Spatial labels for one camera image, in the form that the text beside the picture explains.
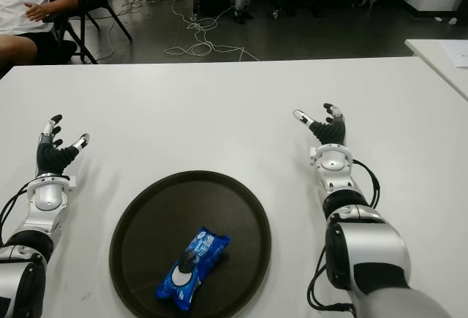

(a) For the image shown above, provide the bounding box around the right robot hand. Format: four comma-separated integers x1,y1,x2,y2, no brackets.
292,102,348,147

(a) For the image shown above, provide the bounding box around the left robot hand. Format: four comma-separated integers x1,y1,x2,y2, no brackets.
36,114,91,177

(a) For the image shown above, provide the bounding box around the blue Oreo cookie packet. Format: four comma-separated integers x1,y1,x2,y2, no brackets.
155,225,233,303

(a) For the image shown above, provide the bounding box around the round dark brown tray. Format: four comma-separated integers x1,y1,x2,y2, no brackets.
108,170,272,318

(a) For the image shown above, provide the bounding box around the white side table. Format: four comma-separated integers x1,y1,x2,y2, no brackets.
404,39,468,102

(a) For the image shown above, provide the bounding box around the white paper sheet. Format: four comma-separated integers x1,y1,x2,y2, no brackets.
444,45,468,69

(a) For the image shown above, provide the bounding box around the black folding chair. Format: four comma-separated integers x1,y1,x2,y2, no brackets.
47,0,133,65

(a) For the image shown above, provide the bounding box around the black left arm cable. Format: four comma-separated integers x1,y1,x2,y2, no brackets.
0,182,36,238

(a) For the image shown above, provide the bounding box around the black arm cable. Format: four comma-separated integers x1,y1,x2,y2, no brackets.
306,159,381,314
0,182,36,238

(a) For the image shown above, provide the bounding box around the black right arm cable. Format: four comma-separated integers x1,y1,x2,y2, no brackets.
306,159,381,314

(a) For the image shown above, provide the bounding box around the tangled white floor cable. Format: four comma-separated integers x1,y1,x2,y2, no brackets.
163,0,260,62

